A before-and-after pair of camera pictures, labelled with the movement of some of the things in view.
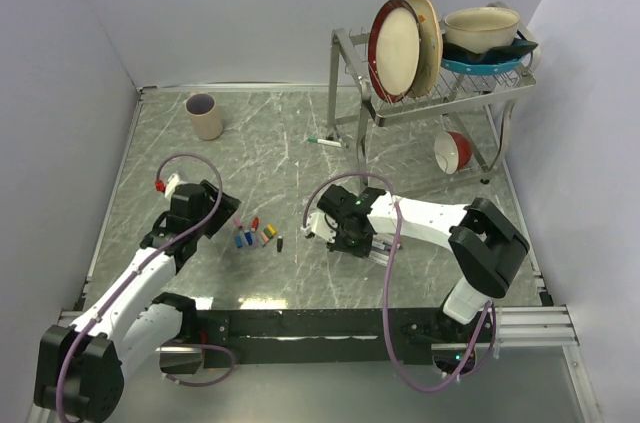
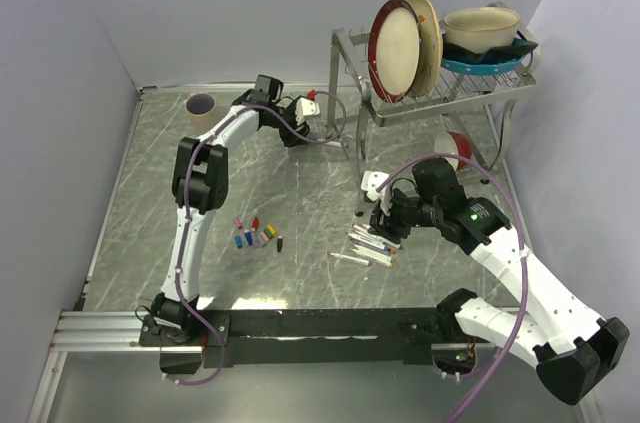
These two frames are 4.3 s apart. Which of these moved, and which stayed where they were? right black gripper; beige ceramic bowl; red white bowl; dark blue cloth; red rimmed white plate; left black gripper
Moved: right black gripper; left black gripper
Stayed: beige ceramic bowl; dark blue cloth; red rimmed white plate; red white bowl
